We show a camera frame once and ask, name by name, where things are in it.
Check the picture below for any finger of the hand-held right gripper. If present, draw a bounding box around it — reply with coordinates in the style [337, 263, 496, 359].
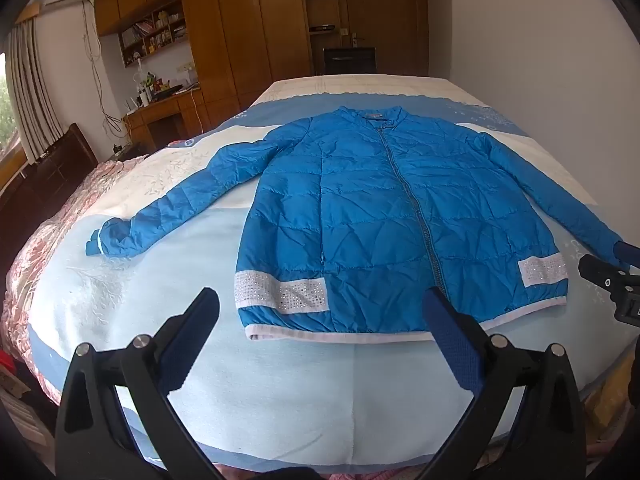
[614, 241, 640, 273]
[579, 255, 640, 293]

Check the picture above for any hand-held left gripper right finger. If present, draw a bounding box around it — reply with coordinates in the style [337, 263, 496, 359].
[421, 287, 587, 480]

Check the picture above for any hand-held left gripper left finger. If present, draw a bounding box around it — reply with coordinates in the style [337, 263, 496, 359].
[54, 287, 226, 480]

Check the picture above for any blue padded jacket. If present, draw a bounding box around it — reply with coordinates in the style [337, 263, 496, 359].
[85, 105, 632, 345]

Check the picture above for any light blue and white blanket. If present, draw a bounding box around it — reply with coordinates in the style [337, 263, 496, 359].
[27, 74, 640, 472]

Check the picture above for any pink floral quilt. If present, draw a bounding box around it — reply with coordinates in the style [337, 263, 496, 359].
[0, 152, 151, 406]

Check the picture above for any wooden desk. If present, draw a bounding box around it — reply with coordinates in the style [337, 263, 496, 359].
[122, 86, 211, 153]

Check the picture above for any window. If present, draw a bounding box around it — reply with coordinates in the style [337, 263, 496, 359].
[0, 55, 26, 163]

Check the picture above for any black chair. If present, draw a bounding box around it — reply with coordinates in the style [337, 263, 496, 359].
[323, 47, 377, 76]

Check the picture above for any beige striped curtain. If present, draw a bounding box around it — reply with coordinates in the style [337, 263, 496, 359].
[5, 2, 66, 163]

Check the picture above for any row of books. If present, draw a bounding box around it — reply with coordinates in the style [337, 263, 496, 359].
[120, 7, 188, 63]

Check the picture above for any wooden wardrobe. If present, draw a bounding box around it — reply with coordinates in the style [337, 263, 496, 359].
[94, 0, 321, 136]

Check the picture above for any wooden door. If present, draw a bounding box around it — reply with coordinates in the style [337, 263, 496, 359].
[344, 0, 432, 78]

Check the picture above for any white wall cable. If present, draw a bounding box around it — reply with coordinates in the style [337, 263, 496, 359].
[81, 2, 127, 133]

